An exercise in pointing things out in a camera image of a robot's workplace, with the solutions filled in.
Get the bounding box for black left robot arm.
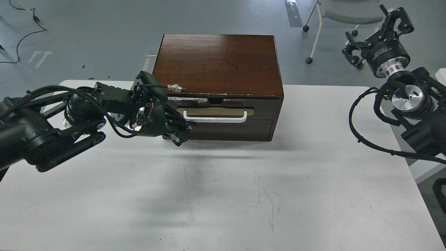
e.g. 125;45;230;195
0;71;196;177

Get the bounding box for grey office chair on wheels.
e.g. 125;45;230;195
302;0;387;65

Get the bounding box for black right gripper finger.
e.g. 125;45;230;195
379;4;415;43
341;31;368;70

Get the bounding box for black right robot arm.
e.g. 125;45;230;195
342;5;445;159

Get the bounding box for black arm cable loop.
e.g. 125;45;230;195
21;85;143;139
349;87;446;165

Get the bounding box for dark wooden cabinet box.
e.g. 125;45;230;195
152;34;284;142

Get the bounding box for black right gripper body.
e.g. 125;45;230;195
361;38;410;78

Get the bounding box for wooden drawer with white handle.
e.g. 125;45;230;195
168;97;282;123

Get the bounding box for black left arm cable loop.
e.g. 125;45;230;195
21;85;143;139

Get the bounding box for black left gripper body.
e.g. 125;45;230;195
94;71;174;138

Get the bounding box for black cable on floor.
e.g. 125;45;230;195
0;0;47;64

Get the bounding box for black right arm cable loop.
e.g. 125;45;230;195
349;87;446;165

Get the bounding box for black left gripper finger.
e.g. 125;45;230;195
164;127;192;146
166;105;197;130

